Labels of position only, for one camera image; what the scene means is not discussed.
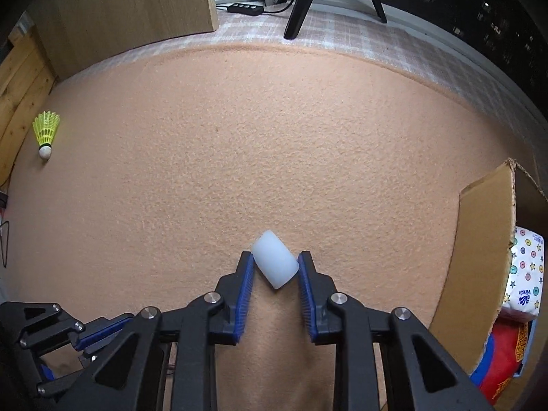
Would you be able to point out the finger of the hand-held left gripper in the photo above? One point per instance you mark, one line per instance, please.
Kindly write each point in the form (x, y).
(107, 329)
(64, 379)

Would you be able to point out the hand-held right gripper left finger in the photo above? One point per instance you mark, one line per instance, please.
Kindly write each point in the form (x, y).
(246, 304)

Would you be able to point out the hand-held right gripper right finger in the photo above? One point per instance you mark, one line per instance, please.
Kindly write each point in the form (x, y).
(308, 308)

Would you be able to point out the cardboard box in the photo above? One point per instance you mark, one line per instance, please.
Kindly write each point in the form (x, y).
(475, 257)

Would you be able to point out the red cloth bag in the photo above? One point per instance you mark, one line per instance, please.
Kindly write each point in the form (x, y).
(509, 359)

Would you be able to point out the printed tissue packet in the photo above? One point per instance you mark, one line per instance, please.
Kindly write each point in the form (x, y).
(524, 274)

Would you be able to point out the brown blanket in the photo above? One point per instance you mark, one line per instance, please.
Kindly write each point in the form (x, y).
(257, 137)

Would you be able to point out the yellow shuttlecock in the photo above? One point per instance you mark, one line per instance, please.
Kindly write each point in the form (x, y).
(46, 128)

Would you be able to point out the pine wood panel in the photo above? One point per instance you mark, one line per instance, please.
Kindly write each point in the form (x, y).
(21, 85)

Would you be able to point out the checkered cloth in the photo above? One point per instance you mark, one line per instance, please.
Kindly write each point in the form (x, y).
(342, 30)

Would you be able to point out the black power strip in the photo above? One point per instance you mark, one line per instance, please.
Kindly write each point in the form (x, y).
(247, 8)

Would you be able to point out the black tripod leg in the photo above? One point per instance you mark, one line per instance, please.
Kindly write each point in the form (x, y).
(299, 13)

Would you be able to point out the large wooden board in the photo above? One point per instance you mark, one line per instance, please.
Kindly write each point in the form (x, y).
(128, 8)

